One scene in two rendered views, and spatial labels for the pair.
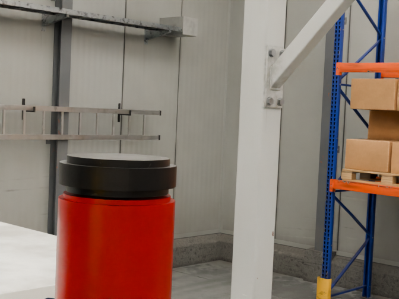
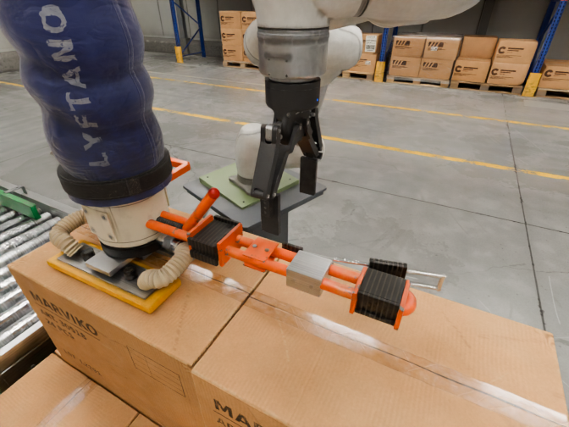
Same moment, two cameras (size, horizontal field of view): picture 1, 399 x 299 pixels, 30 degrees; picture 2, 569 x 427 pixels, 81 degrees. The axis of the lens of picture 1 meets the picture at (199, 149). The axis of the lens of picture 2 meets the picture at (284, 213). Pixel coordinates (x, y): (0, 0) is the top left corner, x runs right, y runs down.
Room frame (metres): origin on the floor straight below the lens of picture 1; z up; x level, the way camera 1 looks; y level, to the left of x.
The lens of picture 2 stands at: (-1.29, -1.62, 1.51)
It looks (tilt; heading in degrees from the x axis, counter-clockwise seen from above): 33 degrees down; 344
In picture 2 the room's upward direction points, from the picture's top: straight up
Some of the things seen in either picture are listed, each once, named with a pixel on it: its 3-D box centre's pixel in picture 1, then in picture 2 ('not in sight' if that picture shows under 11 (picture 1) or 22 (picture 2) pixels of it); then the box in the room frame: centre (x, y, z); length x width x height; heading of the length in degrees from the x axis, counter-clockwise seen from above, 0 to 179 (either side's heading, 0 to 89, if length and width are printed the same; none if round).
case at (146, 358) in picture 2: not in sight; (167, 307); (-0.54, -1.47, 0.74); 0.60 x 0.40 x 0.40; 47
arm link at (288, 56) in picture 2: not in sight; (292, 53); (-0.83, -1.76, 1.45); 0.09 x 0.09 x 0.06
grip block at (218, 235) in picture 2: not in sight; (216, 239); (-0.70, -1.63, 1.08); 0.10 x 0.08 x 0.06; 138
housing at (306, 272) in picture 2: not in sight; (309, 273); (-0.85, -1.79, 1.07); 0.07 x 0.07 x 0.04; 48
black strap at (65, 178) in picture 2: not in sight; (118, 166); (-0.53, -1.45, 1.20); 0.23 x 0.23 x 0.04
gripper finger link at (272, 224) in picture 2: not in sight; (270, 213); (-0.88, -1.71, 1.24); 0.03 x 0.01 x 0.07; 46
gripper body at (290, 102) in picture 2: not in sight; (292, 110); (-0.83, -1.76, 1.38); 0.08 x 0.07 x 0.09; 136
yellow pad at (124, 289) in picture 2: not in sight; (110, 267); (-0.61, -1.39, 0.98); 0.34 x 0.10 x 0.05; 48
